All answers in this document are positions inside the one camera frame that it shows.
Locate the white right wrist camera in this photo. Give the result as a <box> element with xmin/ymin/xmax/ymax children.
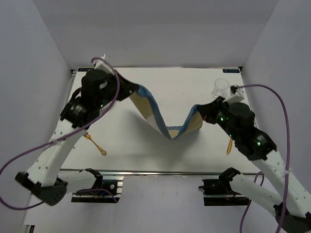
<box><xmin>223</xmin><ymin>84</ymin><xmax>245</xmax><ymax>104</ymax></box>

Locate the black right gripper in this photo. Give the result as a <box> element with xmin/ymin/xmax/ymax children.
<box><xmin>196</xmin><ymin>96</ymin><xmax>238</xmax><ymax>140</ymax></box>

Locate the gold fork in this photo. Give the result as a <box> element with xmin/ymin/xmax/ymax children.
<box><xmin>84</xmin><ymin>132</ymin><xmax>107</xmax><ymax>156</ymax></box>

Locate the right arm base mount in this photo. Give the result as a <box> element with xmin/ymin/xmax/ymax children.
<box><xmin>198</xmin><ymin>179</ymin><xmax>250</xmax><ymax>206</ymax></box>

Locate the blue label sticker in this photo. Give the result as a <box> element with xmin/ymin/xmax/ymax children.
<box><xmin>77</xmin><ymin>67</ymin><xmax>93</xmax><ymax>72</ymax></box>
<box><xmin>223</xmin><ymin>69</ymin><xmax>240</xmax><ymax>73</ymax></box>

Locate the blue yellow striped cloth placemat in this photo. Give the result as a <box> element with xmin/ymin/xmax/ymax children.
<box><xmin>130</xmin><ymin>85</ymin><xmax>203</xmax><ymax>140</ymax></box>

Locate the blue label sticker right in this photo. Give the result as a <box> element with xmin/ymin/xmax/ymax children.
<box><xmin>223</xmin><ymin>69</ymin><xmax>240</xmax><ymax>73</ymax></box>

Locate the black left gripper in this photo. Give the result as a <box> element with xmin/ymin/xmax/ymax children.
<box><xmin>97</xmin><ymin>69</ymin><xmax>139</xmax><ymax>108</ymax></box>

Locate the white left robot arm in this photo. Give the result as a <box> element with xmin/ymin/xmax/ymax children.
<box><xmin>15</xmin><ymin>69</ymin><xmax>139</xmax><ymax>206</ymax></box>

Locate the blue label sticker left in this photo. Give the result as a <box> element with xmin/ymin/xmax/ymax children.
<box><xmin>77</xmin><ymin>67</ymin><xmax>93</xmax><ymax>72</ymax></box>

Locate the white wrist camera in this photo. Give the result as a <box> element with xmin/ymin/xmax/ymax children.
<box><xmin>91</xmin><ymin>53</ymin><xmax>113</xmax><ymax>74</ymax></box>
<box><xmin>223</xmin><ymin>84</ymin><xmax>245</xmax><ymax>104</ymax></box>

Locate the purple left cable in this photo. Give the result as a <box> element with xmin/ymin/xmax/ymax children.
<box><xmin>0</xmin><ymin>57</ymin><xmax>121</xmax><ymax>211</ymax></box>

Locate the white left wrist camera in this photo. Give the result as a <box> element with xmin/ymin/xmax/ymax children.
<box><xmin>91</xmin><ymin>53</ymin><xmax>113</xmax><ymax>74</ymax></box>

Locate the gold knife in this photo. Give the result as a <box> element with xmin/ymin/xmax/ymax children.
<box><xmin>226</xmin><ymin>138</ymin><xmax>233</xmax><ymax>155</ymax></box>

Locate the clear drinking glass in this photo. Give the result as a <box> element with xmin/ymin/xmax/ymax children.
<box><xmin>212</xmin><ymin>78</ymin><xmax>229</xmax><ymax>98</ymax></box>

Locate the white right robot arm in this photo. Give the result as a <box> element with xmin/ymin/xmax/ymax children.
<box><xmin>197</xmin><ymin>97</ymin><xmax>311</xmax><ymax>233</ymax></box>

